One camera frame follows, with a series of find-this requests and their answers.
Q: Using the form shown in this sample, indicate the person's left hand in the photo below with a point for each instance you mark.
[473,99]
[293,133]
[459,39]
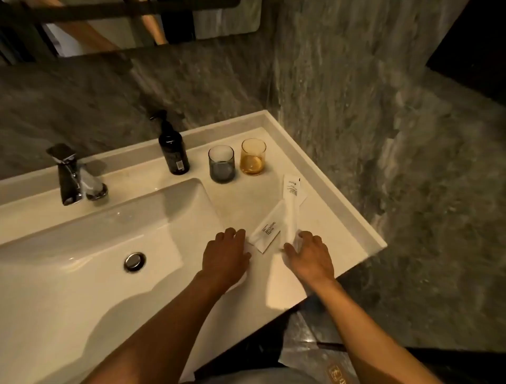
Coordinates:
[225,257]

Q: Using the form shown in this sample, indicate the person's right hand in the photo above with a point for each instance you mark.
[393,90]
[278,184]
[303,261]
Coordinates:
[312,261]

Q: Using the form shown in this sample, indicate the white toothbrush packet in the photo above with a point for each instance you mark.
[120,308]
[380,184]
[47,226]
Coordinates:
[269,231]
[291,209]

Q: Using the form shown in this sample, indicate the grey glass tumbler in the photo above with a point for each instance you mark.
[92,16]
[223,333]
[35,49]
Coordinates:
[221,168]

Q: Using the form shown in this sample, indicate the amber glass tumbler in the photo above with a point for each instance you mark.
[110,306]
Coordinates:
[253,160]

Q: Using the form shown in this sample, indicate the person's right forearm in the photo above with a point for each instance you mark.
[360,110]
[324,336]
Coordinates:
[363,340]

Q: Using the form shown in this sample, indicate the person's left forearm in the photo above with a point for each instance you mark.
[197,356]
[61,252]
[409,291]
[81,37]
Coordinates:
[166,336]

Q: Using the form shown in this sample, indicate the white sink counter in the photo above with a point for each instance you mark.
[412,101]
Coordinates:
[237,198]

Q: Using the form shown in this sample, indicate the chrome drain stopper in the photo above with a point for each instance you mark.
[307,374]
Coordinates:
[134,262]

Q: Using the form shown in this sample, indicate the bin with clear plastic liner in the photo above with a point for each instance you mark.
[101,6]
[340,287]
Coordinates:
[312,356]

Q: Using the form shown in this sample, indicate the black pump bottle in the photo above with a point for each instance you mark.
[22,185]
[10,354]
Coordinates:
[173,152]

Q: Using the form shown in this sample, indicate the chrome faucet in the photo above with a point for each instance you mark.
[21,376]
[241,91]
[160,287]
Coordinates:
[69,182]

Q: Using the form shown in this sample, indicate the wall mirror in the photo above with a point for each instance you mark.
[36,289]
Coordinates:
[99,35]

